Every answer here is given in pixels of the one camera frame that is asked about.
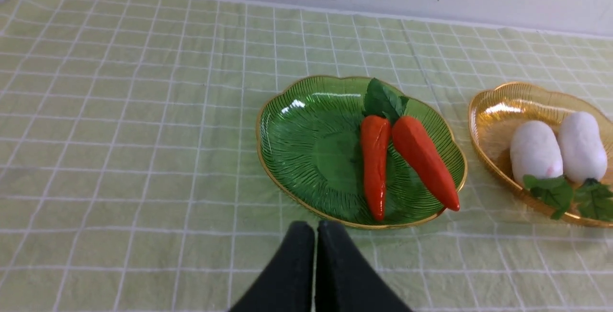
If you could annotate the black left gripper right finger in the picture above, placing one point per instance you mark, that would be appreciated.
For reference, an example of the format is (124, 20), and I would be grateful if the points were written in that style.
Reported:
(344, 280)

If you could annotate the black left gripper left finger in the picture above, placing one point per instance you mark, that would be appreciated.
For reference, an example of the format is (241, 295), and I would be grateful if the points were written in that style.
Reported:
(285, 284)

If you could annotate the orange toy carrot with leaves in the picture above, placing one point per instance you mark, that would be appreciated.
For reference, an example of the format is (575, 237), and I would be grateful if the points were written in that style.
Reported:
(423, 138)

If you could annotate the white toy radish with leaves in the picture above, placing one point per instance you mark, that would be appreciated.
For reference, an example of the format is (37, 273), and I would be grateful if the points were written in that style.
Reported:
(585, 164)

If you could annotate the green ribbed plastic plate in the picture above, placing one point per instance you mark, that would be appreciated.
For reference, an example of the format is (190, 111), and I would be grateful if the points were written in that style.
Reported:
(308, 144)

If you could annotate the green checked tablecloth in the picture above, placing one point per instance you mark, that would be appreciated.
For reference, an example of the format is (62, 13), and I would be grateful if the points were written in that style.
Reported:
(129, 174)

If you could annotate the amber ribbed plastic plate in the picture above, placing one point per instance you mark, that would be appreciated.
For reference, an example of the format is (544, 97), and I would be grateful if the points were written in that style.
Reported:
(494, 114)

